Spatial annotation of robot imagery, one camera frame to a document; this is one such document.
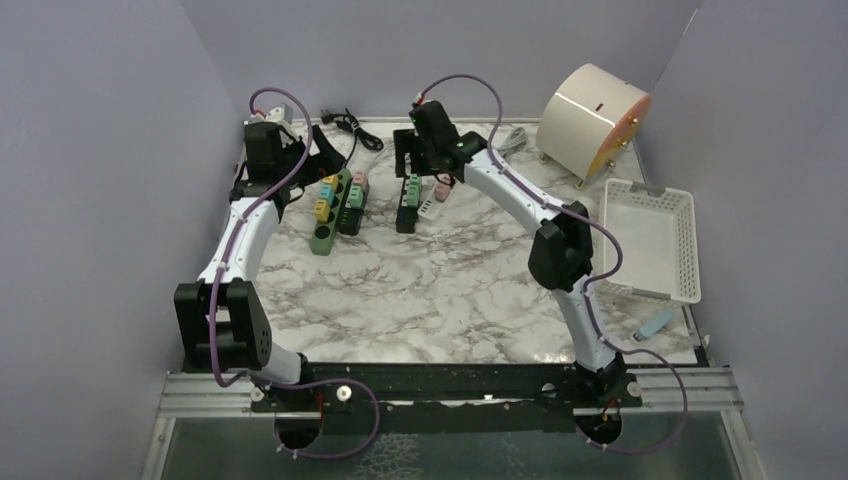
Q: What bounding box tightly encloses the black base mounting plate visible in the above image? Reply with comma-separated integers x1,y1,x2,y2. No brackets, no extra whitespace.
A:
182,360,644,435

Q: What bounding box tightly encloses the pink plug on black strip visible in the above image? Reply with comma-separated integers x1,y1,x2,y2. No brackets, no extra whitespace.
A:
351,171,368,190

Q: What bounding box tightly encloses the black power strip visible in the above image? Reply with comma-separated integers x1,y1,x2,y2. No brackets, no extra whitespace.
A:
395,175,419,234
337,180,370,236

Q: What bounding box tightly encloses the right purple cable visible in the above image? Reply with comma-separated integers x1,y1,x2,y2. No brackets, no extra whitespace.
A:
418,73,690,457

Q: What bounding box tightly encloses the black power strip middle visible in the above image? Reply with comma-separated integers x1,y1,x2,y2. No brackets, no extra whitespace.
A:
395,175,419,234

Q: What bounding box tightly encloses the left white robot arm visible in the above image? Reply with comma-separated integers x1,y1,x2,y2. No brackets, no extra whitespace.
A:
173,120,345,411

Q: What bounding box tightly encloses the yellow plug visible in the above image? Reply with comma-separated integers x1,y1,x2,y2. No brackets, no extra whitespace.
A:
322,175,339,190
313,199,332,223

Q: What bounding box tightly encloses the beige cylindrical container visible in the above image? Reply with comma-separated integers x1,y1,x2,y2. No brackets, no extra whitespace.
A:
535,63,653,187

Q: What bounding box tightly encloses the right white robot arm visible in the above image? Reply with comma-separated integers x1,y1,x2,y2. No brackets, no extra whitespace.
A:
394,101,626,407

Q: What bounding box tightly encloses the light blue small device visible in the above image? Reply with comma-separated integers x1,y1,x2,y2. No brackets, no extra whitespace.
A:
632,310,675,342

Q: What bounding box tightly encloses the green power strip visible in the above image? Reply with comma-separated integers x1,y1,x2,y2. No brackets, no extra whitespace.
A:
309,169,352,256

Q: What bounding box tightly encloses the pink plug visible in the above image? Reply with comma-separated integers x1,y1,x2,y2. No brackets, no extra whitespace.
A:
433,183,452,203
351,171,368,190

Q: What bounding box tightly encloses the green plug on black strip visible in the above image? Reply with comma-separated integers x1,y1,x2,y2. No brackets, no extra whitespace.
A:
346,185,367,210

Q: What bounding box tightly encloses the aluminium rail frame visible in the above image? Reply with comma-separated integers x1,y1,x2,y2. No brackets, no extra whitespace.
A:
142,363,764,479

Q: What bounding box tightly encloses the white plastic basket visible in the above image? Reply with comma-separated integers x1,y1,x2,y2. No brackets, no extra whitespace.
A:
595,178,702,306

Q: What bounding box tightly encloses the yellow plug upper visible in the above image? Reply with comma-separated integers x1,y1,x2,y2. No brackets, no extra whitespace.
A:
322,175,339,190

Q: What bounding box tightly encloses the black power cable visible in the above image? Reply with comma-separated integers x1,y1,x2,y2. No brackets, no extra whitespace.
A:
320,108,386,167

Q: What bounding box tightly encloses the blue plug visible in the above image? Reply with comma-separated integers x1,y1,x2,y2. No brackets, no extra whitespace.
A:
318,184,336,203

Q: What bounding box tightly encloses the black power strip left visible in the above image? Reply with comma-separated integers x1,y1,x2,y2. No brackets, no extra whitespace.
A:
337,180,370,236

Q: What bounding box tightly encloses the grey coiled cable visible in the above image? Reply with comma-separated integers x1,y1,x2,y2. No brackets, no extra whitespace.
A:
493,127,529,159

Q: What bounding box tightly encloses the white power strip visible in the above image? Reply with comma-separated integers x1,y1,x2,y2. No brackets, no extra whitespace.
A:
418,187,450,223

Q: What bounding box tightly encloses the yellow plug lower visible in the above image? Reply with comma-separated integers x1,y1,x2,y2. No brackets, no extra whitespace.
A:
313,199,332,223

